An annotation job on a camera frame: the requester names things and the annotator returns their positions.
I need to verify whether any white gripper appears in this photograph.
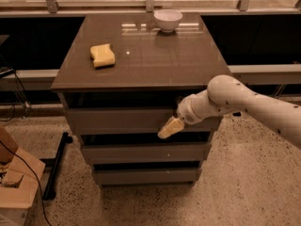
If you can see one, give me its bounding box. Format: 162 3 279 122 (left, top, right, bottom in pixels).
158 94 203 139

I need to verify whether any grey middle drawer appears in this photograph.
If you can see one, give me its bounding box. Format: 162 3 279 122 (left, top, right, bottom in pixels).
81 142 211 165

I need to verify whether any white ceramic bowl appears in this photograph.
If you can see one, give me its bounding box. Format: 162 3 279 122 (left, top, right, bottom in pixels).
153 9 182 33

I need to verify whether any grey top drawer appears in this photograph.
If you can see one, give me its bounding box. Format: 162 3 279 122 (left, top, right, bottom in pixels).
64 106 224 136

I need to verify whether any black floor stand bar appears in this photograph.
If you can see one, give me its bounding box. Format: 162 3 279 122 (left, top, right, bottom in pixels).
41 132 73 201

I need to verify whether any cardboard box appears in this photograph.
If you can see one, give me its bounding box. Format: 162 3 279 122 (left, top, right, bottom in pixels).
0 127 45 226

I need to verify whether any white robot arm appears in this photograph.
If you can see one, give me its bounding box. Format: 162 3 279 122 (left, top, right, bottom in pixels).
158 75 301 149

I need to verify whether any yellow sponge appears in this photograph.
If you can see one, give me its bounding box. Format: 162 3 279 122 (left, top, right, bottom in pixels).
90 43 116 68

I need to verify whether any grey drawer cabinet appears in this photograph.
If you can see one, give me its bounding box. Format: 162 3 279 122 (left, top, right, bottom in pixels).
52 13 230 173

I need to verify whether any metal window railing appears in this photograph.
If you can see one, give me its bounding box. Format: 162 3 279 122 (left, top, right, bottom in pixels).
0 0 301 17

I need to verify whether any black cable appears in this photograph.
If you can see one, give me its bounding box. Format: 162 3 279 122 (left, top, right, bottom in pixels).
0 140 53 226

